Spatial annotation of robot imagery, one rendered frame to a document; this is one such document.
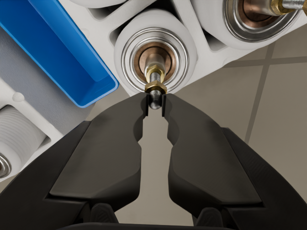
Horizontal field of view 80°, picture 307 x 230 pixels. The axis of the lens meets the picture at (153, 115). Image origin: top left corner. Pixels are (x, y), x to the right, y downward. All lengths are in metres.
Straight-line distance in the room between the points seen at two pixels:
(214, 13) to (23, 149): 0.35
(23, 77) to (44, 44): 0.09
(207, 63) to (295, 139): 0.51
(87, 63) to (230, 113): 0.41
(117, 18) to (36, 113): 0.22
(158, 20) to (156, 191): 0.69
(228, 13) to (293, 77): 0.42
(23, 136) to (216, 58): 0.34
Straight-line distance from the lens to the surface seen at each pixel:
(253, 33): 0.23
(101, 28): 0.29
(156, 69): 0.17
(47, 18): 0.51
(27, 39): 0.43
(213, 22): 0.22
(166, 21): 0.21
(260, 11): 0.21
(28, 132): 0.40
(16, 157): 0.38
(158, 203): 0.87
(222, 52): 0.30
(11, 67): 0.42
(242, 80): 0.54
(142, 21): 0.21
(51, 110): 0.41
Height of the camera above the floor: 0.46
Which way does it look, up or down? 57 degrees down
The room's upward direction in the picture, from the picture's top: 179 degrees counter-clockwise
